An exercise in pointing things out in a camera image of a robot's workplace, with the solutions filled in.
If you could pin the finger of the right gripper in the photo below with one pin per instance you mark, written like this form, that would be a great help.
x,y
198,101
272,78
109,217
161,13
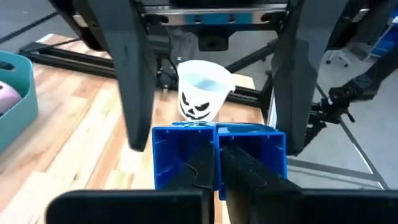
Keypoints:
x,y
295,87
133,77

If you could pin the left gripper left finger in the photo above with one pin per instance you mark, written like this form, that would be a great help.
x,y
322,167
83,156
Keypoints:
x,y
140,208

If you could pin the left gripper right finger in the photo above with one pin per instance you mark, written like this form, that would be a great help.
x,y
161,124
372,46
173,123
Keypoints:
x,y
295,208

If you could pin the blue toy block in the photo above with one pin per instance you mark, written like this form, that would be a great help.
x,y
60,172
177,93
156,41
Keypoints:
x,y
174,149

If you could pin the white chair base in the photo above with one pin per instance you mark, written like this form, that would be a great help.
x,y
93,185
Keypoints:
x,y
337,57

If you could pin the white paper cup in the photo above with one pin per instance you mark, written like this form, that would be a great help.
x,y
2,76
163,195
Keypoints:
x,y
202,74

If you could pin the person's leg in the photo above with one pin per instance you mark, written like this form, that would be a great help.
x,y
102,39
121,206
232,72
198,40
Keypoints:
x,y
363,84

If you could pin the blue storage crate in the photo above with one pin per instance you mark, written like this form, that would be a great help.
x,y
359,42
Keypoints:
x,y
385,40

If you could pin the teal plastic bin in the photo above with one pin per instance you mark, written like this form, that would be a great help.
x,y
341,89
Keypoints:
x,y
18,118

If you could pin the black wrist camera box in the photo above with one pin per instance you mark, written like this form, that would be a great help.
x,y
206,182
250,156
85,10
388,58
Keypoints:
x,y
214,42

